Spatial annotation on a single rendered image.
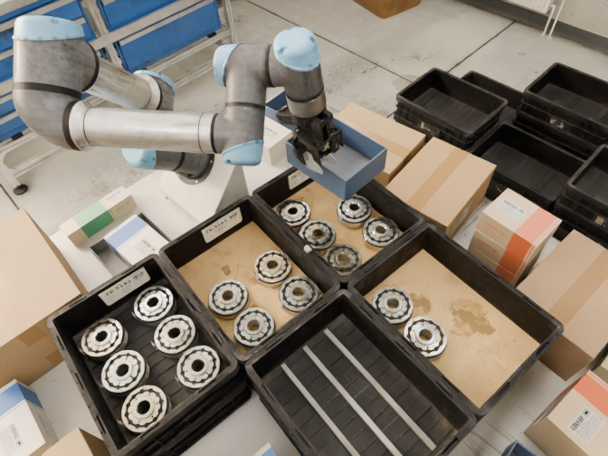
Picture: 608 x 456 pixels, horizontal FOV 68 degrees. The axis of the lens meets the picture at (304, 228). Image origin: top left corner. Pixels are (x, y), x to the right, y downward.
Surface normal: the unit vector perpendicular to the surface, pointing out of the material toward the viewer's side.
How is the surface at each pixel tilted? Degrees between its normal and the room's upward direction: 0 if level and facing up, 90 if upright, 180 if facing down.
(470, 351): 0
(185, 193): 47
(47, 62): 52
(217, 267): 0
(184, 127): 36
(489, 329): 0
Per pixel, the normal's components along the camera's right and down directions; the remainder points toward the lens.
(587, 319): -0.06, -0.60
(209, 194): -0.54, 0.04
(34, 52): 0.12, 0.09
